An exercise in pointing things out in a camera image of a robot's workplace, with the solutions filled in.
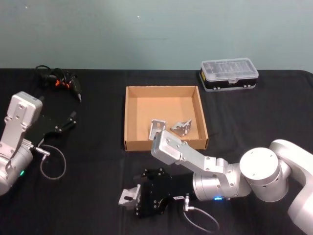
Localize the thin grey left gripper cable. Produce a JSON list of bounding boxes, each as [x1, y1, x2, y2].
[[36, 144, 67, 181]]

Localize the black table cloth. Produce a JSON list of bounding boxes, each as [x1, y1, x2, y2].
[[0, 68, 313, 235]]

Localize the shallow brown cardboard tray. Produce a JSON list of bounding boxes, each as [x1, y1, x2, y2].
[[124, 85, 209, 151]]

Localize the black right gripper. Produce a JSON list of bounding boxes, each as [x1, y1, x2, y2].
[[134, 168, 196, 219]]

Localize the black corded tool orange parts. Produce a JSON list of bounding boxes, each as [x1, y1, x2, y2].
[[35, 65, 83, 103]]

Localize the silver metal corner bracket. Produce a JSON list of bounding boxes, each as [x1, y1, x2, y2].
[[148, 118, 167, 141], [118, 184, 142, 208], [169, 118, 193, 138]]

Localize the clear plastic case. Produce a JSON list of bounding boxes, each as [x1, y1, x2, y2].
[[199, 57, 259, 93]]

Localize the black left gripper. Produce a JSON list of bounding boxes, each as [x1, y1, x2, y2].
[[24, 111, 77, 146]]

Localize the thin grey gripper cable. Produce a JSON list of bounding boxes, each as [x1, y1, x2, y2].
[[182, 192, 220, 233], [36, 144, 67, 181]]

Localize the thin grey right gripper cable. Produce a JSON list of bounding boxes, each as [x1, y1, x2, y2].
[[182, 192, 220, 233]]

